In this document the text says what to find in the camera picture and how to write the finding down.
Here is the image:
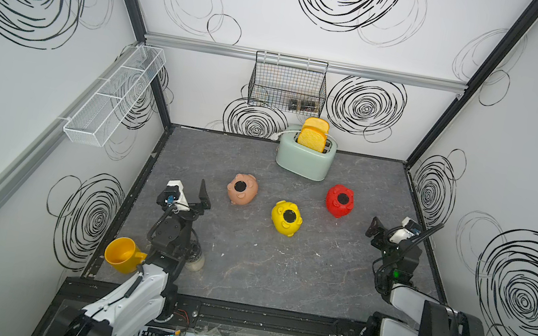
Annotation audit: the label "yellow mug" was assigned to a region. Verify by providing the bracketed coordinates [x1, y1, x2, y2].
[104, 237, 147, 274]

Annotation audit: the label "back toast slice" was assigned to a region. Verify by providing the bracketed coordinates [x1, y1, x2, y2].
[303, 117, 330, 134]

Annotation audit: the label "red piggy bank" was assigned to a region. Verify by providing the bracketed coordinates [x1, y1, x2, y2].
[325, 184, 355, 219]

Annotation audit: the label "white toaster power cord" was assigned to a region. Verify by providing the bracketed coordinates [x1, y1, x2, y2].
[269, 123, 303, 145]

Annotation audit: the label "front toast slice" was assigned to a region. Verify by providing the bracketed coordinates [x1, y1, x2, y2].
[297, 126, 327, 153]

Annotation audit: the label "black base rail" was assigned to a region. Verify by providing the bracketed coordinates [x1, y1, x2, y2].
[53, 271, 446, 336]

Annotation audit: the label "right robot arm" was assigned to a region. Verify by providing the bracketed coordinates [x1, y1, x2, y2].
[360, 217, 485, 336]

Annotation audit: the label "small jars in basket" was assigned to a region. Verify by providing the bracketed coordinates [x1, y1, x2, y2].
[287, 98, 321, 115]

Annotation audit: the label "white wire wall shelf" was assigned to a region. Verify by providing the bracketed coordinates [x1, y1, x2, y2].
[63, 43, 166, 147]

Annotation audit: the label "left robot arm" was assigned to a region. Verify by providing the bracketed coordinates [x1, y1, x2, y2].
[43, 180, 211, 336]

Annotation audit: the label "black plug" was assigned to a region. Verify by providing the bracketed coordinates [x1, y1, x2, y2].
[282, 210, 297, 224]
[337, 193, 350, 206]
[233, 180, 248, 193]

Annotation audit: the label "clear jar with white contents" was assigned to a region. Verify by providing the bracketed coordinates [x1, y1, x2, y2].
[185, 247, 206, 272]

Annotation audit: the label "black wire wall basket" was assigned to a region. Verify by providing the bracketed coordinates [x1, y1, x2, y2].
[247, 50, 329, 118]

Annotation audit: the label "pink piggy bank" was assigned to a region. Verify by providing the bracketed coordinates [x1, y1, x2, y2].
[227, 173, 259, 206]

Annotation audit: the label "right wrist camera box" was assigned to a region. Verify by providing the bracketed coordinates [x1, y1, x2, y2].
[388, 217, 423, 245]

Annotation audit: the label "yellow piggy bank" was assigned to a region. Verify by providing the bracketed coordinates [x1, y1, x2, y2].
[271, 200, 303, 237]

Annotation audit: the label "toast slice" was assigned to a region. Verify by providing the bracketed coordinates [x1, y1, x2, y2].
[297, 126, 327, 153]
[303, 117, 330, 134]

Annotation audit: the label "mint green toaster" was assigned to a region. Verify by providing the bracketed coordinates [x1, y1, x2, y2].
[276, 125, 338, 182]

